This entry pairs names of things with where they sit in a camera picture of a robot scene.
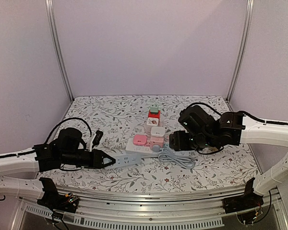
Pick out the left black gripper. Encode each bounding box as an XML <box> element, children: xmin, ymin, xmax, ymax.
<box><xmin>61</xmin><ymin>149</ymin><xmax>115</xmax><ymax>169</ymax></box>

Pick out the grey-blue power strip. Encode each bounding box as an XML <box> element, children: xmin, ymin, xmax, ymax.
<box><xmin>105</xmin><ymin>153</ymin><xmax>141</xmax><ymax>170</ymax></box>

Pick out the pink plug adapter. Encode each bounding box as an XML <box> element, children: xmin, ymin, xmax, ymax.
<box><xmin>132</xmin><ymin>134</ymin><xmax>147</xmax><ymax>146</ymax></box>

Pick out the white square plug adapter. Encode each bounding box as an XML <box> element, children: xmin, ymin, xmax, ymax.
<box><xmin>150</xmin><ymin>126</ymin><xmax>166</xmax><ymax>137</ymax></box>

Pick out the white power strip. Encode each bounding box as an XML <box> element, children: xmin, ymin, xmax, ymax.
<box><xmin>125</xmin><ymin>138</ymin><xmax>170</xmax><ymax>157</ymax></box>

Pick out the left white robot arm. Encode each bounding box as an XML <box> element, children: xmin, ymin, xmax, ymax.
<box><xmin>0</xmin><ymin>128</ymin><xmax>116</xmax><ymax>208</ymax></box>

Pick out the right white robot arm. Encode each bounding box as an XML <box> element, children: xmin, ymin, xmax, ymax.
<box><xmin>169</xmin><ymin>103</ymin><xmax>288</xmax><ymax>209</ymax></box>

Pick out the red cube socket adapter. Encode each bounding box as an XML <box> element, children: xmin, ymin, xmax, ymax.
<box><xmin>148</xmin><ymin>110</ymin><xmax>161</xmax><ymax>119</ymax></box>

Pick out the pink cube socket adapter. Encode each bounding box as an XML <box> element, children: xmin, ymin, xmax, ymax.
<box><xmin>150</xmin><ymin>137</ymin><xmax>164</xmax><ymax>148</ymax></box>

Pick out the white cartoon cube adapter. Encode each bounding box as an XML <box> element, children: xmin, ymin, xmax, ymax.
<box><xmin>146</xmin><ymin>117</ymin><xmax>159</xmax><ymax>127</ymax></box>

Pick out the mint green cube adapter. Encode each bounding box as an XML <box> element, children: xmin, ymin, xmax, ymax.
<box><xmin>149</xmin><ymin>104</ymin><xmax>159</xmax><ymax>114</ymax></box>

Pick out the white power strip cable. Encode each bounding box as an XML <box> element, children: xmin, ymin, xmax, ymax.
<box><xmin>105</xmin><ymin>141</ymin><xmax>128</xmax><ymax>150</ymax></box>

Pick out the light blue coiled cable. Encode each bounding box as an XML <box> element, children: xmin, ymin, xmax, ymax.
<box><xmin>156</xmin><ymin>143</ymin><xmax>196</xmax><ymax>170</ymax></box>

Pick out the aluminium front rail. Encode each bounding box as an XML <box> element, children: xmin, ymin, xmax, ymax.
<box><xmin>14</xmin><ymin>185</ymin><xmax>288</xmax><ymax>228</ymax></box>

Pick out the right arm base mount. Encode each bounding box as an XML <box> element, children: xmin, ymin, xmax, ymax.
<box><xmin>222</xmin><ymin>178</ymin><xmax>264</xmax><ymax>214</ymax></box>

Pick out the right aluminium frame post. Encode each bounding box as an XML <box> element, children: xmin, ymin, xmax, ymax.
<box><xmin>226</xmin><ymin>0</ymin><xmax>254</xmax><ymax>103</ymax></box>

